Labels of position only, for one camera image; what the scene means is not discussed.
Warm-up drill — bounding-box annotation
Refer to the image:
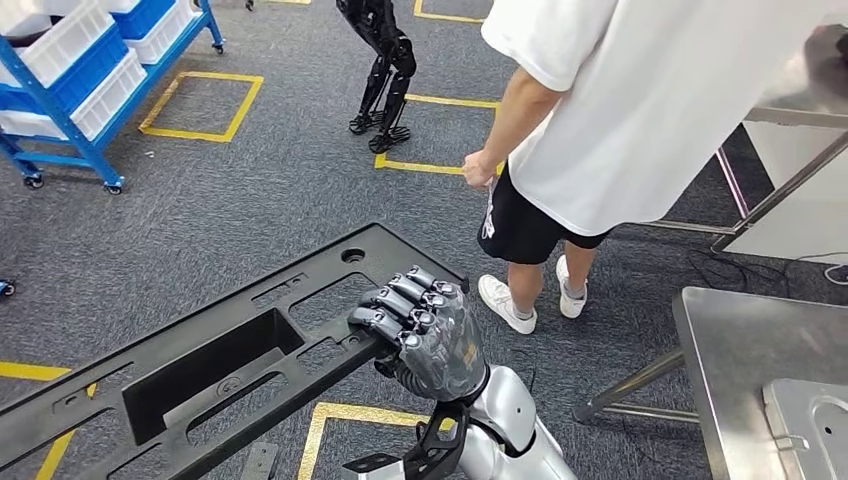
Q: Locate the person's hand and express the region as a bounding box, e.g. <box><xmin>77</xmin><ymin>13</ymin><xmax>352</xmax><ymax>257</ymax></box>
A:
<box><xmin>462</xmin><ymin>148</ymin><xmax>499</xmax><ymax>191</ymax></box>

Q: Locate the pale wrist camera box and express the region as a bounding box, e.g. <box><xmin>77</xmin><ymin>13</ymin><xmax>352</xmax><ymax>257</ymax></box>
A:
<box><xmin>341</xmin><ymin>453</ymin><xmax>407</xmax><ymax>480</ymax></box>

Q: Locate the steel workbench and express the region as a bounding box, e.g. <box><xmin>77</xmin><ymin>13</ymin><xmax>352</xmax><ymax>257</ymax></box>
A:
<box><xmin>572</xmin><ymin>284</ymin><xmax>848</xmax><ymax>480</ymax></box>

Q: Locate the white shoe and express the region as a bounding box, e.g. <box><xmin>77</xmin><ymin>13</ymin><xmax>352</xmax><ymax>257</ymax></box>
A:
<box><xmin>555</xmin><ymin>253</ymin><xmax>590</xmax><ymax>321</ymax></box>
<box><xmin>476</xmin><ymin>273</ymin><xmax>539</xmax><ymax>337</ymax></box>

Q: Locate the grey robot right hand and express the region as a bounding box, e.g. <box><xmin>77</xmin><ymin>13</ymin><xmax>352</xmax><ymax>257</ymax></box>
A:
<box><xmin>347</xmin><ymin>264</ymin><xmax>490</xmax><ymax>404</ymax></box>

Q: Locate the white plastic bin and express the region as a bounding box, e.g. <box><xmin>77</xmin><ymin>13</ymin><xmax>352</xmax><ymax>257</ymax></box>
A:
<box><xmin>124</xmin><ymin>0</ymin><xmax>201</xmax><ymax>66</ymax></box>
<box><xmin>0</xmin><ymin>49</ymin><xmax>148</xmax><ymax>142</ymax></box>
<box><xmin>0</xmin><ymin>0</ymin><xmax>117</xmax><ymax>89</ymax></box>

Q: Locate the black humanoid robot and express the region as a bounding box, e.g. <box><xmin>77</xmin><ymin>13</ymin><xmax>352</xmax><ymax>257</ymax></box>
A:
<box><xmin>334</xmin><ymin>0</ymin><xmax>420</xmax><ymax>156</ymax></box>

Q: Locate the black plastic frame part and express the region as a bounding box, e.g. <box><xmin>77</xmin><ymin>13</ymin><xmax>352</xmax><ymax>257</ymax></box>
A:
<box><xmin>0</xmin><ymin>223</ymin><xmax>470</xmax><ymax>480</ymax></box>

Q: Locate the blue plastic bin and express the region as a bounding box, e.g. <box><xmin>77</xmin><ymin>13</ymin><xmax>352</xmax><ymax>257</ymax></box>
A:
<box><xmin>0</xmin><ymin>25</ymin><xmax>130</xmax><ymax>115</ymax></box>
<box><xmin>107</xmin><ymin>0</ymin><xmax>177</xmax><ymax>41</ymax></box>

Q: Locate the stamped sheet metal panel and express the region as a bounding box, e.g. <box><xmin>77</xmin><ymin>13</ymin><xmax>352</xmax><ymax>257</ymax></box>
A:
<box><xmin>761</xmin><ymin>377</ymin><xmax>848</xmax><ymax>480</ymax></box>

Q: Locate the black camera bracket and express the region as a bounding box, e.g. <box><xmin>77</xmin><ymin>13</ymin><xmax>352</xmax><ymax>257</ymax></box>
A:
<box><xmin>400</xmin><ymin>400</ymin><xmax>470</xmax><ymax>480</ymax></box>

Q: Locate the person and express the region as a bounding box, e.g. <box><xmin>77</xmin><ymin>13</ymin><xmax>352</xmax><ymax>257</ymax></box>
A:
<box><xmin>462</xmin><ymin>0</ymin><xmax>848</xmax><ymax>337</ymax></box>

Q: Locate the black robot foot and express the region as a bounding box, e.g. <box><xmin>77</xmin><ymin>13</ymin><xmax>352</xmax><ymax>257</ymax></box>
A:
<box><xmin>240</xmin><ymin>441</ymin><xmax>281</xmax><ymax>480</ymax></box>

